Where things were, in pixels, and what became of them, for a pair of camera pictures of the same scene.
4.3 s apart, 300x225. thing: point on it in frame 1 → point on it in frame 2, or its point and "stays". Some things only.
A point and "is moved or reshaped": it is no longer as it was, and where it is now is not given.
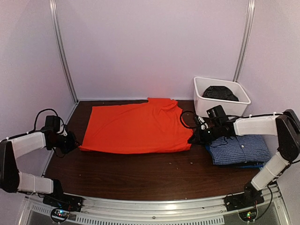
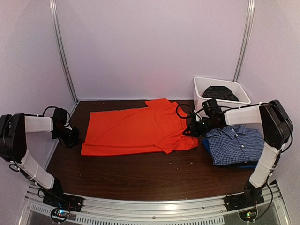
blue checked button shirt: [239, 149] stays
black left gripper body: [65, 145] → [70, 138]
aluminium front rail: [210, 211] stays
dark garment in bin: [220, 92] stays
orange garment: [152, 126] is moved or reshaped
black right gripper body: [207, 138] → [201, 129]
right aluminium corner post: [251, 6] stays
